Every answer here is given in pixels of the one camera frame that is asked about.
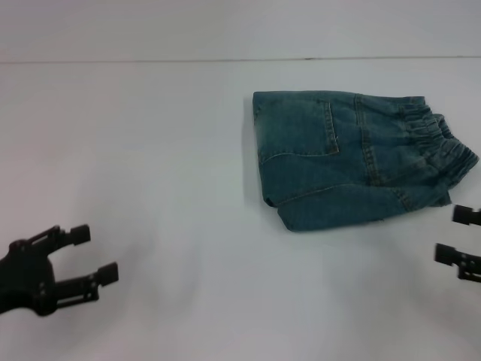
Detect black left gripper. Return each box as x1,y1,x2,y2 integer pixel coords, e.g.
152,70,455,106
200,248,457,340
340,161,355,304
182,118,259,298
0,223,120,317

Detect blue denim shorts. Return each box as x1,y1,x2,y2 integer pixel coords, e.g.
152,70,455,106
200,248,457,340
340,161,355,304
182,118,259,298
251,89,480,233

